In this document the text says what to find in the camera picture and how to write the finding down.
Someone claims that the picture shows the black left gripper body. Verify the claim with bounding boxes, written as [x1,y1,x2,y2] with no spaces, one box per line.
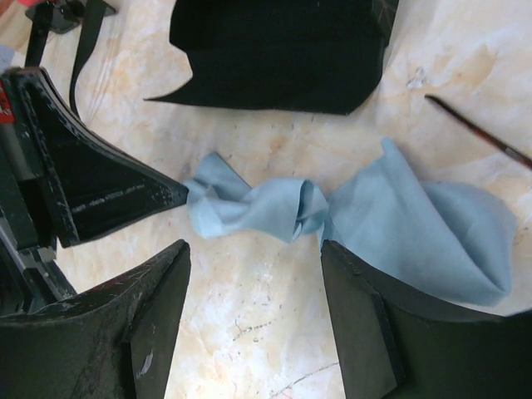
[1,70,76,316]

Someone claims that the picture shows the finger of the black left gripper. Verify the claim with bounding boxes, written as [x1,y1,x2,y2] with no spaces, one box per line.
[8,67,188,248]

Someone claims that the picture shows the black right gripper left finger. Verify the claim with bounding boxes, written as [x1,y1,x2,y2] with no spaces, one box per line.
[1,239,191,398]

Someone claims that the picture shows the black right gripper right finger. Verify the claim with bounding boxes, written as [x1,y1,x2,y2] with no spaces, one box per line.
[321,240,531,398]

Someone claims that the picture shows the light blue cleaning cloth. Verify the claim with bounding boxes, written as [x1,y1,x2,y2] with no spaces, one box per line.
[186,139,517,306]

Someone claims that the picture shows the black glasses case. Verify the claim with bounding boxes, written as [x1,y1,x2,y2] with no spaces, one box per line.
[162,0,398,115]

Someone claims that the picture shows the black sunglasses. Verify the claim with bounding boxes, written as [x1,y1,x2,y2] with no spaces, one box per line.
[24,0,118,115]

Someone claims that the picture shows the tortoiseshell brown sunglasses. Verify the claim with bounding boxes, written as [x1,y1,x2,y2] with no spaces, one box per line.
[424,94,531,170]

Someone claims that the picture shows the red tank top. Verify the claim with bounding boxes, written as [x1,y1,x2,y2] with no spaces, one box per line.
[17,0,43,7]

